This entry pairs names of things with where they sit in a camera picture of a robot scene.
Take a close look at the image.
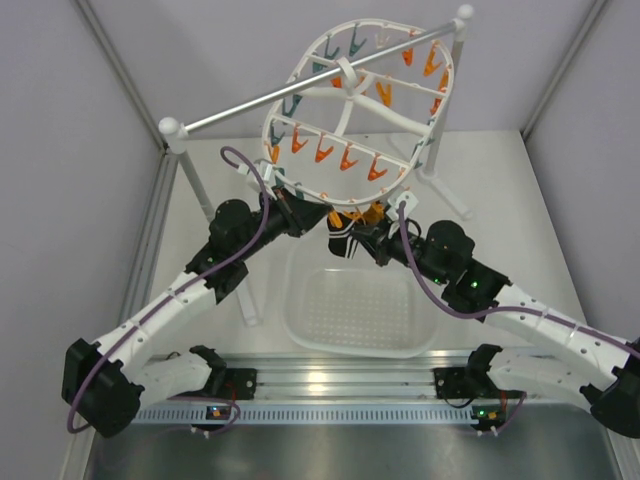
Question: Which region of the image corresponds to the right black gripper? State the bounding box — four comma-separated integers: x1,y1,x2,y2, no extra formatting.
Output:
352,216,449,286

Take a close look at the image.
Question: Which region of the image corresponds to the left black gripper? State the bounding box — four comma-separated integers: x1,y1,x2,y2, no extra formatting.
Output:
236,185,331,261

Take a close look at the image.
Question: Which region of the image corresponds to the mustard yellow sock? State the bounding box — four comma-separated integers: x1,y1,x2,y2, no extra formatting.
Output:
362,202,385,225

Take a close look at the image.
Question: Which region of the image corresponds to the orange clothes peg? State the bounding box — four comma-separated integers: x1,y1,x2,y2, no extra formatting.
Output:
339,142,359,171
344,211,367,225
367,153,388,182

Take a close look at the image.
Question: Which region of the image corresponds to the black striped sock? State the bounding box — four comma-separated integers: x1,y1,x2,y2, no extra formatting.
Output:
328,231,367,259
327,210,355,238

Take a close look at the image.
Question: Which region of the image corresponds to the white oval clip hanger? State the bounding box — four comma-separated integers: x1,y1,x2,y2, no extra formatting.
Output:
262,18,455,209

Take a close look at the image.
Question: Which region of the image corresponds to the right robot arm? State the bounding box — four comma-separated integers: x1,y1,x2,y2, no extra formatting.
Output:
351,220,639,439

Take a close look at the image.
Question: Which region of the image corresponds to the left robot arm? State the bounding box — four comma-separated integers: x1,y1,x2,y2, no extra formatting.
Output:
61,188,331,438

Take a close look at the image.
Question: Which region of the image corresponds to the white laundry basket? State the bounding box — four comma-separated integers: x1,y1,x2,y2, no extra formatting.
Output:
280,238,439,359

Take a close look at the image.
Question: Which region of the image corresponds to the white drying rack stand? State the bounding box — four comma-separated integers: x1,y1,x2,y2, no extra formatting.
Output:
158,3,475,328

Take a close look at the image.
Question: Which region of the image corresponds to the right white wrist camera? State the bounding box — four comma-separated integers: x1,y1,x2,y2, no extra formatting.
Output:
385,190,419,222

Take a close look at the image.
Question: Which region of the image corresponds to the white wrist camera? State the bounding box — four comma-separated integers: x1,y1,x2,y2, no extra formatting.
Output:
385,190,419,222
238,159,275,197

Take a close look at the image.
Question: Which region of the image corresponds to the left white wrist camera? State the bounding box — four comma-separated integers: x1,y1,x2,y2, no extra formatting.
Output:
238,159,275,197

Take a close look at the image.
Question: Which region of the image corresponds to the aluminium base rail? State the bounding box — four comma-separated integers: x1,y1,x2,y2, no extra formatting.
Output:
124,349,621,427

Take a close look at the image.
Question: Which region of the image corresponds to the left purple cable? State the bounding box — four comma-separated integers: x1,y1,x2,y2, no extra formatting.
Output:
67,145,271,436

